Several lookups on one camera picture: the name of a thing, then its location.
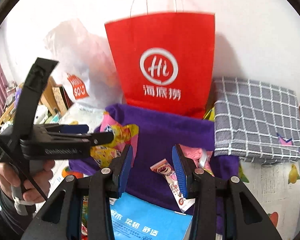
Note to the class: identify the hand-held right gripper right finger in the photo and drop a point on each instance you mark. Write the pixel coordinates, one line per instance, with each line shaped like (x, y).
(180, 172)

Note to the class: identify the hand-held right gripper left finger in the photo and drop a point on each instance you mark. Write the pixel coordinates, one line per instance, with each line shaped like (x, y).
(125, 170)

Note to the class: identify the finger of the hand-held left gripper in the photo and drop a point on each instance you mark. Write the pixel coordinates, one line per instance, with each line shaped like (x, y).
(102, 138)
(72, 129)

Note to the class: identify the bear print candy packet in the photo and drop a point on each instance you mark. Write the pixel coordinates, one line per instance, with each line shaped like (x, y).
(173, 182)

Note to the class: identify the pink and yellow chip bag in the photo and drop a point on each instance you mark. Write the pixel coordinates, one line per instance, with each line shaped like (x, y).
(115, 130)

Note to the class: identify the yellow snack packet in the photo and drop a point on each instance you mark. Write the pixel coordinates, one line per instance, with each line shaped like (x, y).
(103, 155)

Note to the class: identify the pile of pink candy packets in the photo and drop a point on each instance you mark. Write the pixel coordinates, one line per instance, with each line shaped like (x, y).
(198, 155)

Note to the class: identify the blue tissue box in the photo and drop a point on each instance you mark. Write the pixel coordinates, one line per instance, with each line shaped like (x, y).
(150, 222)

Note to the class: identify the person's left forearm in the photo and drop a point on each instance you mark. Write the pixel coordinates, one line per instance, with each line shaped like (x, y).
(2, 217)

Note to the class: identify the person's left hand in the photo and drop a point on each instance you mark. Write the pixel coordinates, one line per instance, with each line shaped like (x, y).
(5, 177)

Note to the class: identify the patterned flat box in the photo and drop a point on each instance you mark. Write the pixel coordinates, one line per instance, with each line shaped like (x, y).
(60, 96)

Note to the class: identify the purple towel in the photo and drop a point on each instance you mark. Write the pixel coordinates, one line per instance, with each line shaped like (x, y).
(155, 135)

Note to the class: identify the green snack packet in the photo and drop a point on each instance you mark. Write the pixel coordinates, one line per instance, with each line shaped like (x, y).
(84, 211)

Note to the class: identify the white plastic shopping bag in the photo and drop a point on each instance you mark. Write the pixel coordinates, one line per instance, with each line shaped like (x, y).
(90, 67)

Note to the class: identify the small yellow packet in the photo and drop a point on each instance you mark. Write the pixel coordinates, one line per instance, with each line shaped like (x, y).
(210, 113)

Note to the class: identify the red paper bag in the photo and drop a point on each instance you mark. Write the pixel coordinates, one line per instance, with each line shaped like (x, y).
(162, 67)

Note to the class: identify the grey checked folded cloth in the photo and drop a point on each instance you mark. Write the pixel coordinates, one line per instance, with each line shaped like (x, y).
(255, 117)

